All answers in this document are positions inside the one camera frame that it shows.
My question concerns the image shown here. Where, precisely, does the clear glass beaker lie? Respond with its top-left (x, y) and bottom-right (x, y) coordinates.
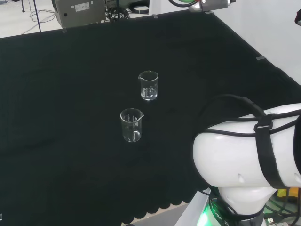
top-left (138, 70), bottom-right (159, 101)
top-left (119, 107), bottom-right (145, 143)

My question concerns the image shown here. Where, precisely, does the black bench cloth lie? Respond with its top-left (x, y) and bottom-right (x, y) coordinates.
top-left (0, 10), bottom-right (301, 226)

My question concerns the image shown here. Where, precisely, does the grey metal box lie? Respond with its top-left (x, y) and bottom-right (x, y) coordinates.
top-left (51, 0), bottom-right (106, 28)

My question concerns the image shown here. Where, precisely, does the dark tripod leg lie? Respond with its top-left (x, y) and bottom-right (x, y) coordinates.
top-left (32, 0), bottom-right (43, 32)

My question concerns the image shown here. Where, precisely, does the yellow stop button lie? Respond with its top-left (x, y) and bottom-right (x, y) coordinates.
top-left (277, 187), bottom-right (301, 206)

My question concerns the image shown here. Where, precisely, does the black coiled cable bundle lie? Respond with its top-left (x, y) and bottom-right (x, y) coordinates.
top-left (105, 6), bottom-right (130, 22)

